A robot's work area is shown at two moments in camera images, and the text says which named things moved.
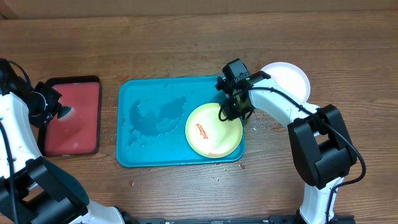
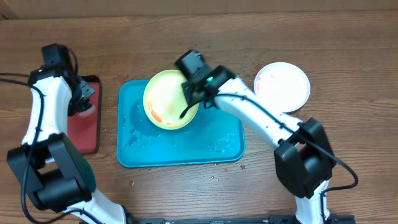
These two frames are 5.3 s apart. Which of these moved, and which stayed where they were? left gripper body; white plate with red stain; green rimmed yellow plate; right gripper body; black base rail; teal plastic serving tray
Moved: left gripper body; green rimmed yellow plate; right gripper body
Stayed: black base rail; white plate with red stain; teal plastic serving tray
